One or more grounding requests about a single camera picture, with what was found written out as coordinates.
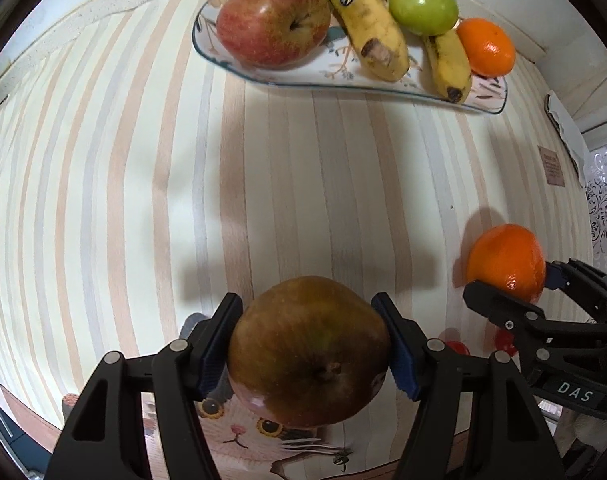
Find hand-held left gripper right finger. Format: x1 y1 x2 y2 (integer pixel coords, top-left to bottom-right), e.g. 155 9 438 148
371 292 559 480

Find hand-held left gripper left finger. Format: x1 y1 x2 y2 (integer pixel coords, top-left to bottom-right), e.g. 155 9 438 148
44 292 244 480

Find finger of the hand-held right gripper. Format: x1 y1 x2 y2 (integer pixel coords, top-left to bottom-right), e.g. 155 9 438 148
462 280 607 356
546 259 607 321

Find orange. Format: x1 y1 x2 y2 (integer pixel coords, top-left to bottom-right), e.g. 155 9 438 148
456 17 517 78
466 223 548 306

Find red apple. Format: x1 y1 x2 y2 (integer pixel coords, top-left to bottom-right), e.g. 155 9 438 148
227 276 391 428
216 0 331 70

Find oval bird print plate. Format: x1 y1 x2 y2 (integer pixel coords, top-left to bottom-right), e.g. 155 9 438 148
194 0 508 115

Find yellow banana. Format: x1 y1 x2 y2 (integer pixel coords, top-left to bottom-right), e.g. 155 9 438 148
371 0 473 105
311 0 410 83

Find patterned glass sliding door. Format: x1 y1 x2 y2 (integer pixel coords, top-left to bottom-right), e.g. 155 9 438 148
583 130 607 261

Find striped cat print tablecloth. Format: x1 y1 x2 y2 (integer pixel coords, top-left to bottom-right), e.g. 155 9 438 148
0 0 599 480

